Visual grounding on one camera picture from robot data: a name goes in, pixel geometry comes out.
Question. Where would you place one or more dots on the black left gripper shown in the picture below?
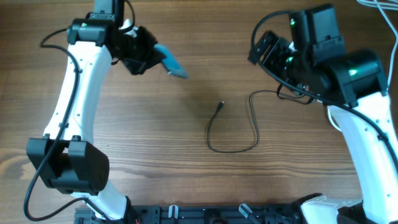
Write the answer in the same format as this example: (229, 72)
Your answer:
(153, 56)

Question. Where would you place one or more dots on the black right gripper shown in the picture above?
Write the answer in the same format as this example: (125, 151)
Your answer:
(278, 45)

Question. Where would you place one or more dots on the blue Galaxy S25 smartphone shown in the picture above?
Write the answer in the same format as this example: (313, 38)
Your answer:
(170, 63)

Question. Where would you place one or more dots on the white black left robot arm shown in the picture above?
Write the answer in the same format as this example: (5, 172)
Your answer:
(65, 157)

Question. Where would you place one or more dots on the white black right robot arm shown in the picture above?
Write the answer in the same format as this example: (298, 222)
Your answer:
(354, 88)

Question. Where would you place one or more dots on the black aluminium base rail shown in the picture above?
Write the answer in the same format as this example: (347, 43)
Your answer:
(265, 214)

